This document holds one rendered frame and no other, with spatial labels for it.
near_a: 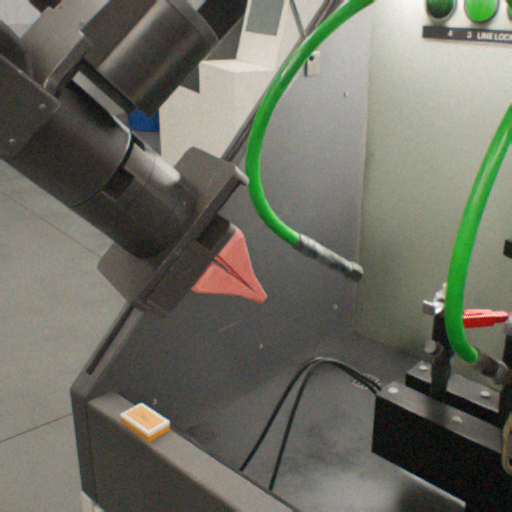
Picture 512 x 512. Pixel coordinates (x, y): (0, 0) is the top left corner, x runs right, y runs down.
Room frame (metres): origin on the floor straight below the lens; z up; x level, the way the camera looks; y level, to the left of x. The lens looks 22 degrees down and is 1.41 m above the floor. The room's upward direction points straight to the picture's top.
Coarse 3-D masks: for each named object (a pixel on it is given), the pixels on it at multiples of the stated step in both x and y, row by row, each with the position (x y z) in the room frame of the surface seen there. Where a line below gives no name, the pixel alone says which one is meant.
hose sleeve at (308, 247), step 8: (304, 240) 0.65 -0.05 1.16; (312, 240) 0.66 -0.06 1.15; (296, 248) 0.65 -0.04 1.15; (304, 248) 0.65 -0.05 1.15; (312, 248) 0.66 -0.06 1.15; (320, 248) 0.66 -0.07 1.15; (312, 256) 0.66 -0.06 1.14; (320, 256) 0.66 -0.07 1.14; (328, 256) 0.67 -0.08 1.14; (336, 256) 0.67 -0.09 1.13; (328, 264) 0.67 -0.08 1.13; (336, 264) 0.67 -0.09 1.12; (344, 264) 0.67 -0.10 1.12; (336, 272) 0.67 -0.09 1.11; (344, 272) 0.67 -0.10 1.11
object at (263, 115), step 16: (352, 0) 0.68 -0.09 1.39; (368, 0) 0.68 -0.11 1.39; (336, 16) 0.67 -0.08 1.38; (352, 16) 0.68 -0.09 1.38; (320, 32) 0.66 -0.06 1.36; (304, 48) 0.65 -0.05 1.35; (288, 64) 0.65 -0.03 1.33; (288, 80) 0.65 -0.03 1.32; (272, 96) 0.64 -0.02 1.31; (256, 112) 0.65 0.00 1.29; (272, 112) 0.64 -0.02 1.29; (256, 128) 0.64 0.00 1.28; (256, 144) 0.63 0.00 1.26; (256, 160) 0.63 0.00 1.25; (256, 176) 0.63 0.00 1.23; (256, 192) 0.63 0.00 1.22; (256, 208) 0.64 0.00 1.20; (272, 224) 0.64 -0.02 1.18; (288, 240) 0.65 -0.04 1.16
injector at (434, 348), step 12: (444, 300) 0.63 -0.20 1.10; (432, 324) 0.64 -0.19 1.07; (444, 324) 0.63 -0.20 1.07; (432, 336) 0.64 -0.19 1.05; (444, 336) 0.63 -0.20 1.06; (432, 348) 0.62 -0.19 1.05; (444, 348) 0.63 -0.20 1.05; (444, 360) 0.63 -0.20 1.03; (432, 372) 0.64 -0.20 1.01; (444, 372) 0.63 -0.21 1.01; (432, 384) 0.64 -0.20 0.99; (444, 384) 0.63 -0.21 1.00; (432, 396) 0.64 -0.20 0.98; (444, 396) 0.64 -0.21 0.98
